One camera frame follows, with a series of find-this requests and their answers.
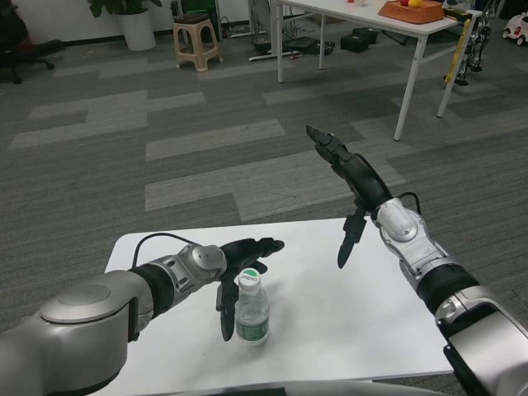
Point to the white desk frame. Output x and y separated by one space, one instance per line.
274 33

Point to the yellow round fruit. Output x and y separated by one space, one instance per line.
415 3

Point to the yellow measuring tape strip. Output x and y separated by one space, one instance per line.
458 49

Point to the orange wicker basket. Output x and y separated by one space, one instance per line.
412 14

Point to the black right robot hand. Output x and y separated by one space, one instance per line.
365 179

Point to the clear water bottle green label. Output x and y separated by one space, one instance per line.
252 313

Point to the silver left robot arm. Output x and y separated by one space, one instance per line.
82 321

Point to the white grey device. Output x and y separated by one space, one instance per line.
451 4

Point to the green black cabinet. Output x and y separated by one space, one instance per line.
200 7

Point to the beige plastic stool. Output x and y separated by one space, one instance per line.
191 19

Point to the black office chair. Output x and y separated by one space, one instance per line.
12 37

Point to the black equipment case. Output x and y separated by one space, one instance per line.
359 40

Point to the white toy car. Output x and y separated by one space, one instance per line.
517 29

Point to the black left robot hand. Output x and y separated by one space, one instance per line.
243 249

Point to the white plant pot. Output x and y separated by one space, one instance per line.
138 31

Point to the black flat bag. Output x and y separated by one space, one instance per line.
307 45

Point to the black yellow tape measure case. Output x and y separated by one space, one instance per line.
455 15

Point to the white table with metal legs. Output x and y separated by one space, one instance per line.
350 12

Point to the standing silver humanoid robot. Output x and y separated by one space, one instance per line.
474 53

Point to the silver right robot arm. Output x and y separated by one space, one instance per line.
400 222

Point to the silver robot chest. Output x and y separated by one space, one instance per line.
371 390

